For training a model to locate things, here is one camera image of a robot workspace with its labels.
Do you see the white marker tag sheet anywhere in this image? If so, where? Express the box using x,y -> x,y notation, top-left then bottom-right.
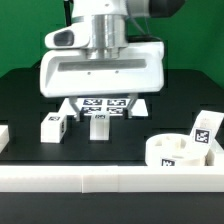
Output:
55,96 -> 149,118

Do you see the white U-shaped boundary wall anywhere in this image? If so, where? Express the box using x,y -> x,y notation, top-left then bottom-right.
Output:
0,125 -> 224,194

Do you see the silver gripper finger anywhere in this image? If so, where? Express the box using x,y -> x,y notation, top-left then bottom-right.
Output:
69,97 -> 80,121
124,94 -> 137,119

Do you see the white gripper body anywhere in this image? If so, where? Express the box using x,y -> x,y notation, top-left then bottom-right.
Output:
40,26 -> 164,98

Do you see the white round stool seat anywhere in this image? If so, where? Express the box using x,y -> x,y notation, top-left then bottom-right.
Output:
145,133 -> 209,167

